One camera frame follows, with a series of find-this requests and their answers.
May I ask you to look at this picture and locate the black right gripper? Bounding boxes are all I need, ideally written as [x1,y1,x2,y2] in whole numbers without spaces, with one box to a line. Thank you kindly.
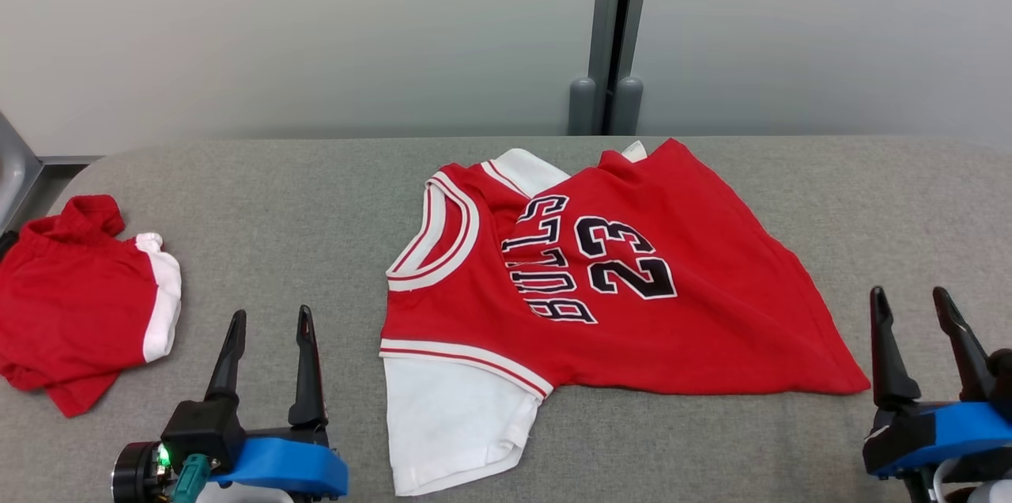
[862,286,995,478]

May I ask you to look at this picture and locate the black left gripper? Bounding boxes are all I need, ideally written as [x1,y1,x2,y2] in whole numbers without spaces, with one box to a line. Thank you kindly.
[111,305,330,503]

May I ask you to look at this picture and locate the red shorts with white trim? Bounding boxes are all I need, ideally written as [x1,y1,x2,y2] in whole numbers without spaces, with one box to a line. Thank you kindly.
[0,195,183,418]

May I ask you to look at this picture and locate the red jersey with white sleeves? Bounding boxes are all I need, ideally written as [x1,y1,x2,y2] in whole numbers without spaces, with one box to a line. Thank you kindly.
[379,138,871,497]

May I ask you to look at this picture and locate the grey framed dark panel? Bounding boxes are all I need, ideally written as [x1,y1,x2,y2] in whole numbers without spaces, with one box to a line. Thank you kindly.
[0,112,44,231]

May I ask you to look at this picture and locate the teal left camera cable plug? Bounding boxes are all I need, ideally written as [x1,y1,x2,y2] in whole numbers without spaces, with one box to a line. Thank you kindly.
[170,454,211,503]

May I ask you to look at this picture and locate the grey partition post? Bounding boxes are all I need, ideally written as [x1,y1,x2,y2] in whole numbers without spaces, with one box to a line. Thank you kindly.
[568,0,655,136]

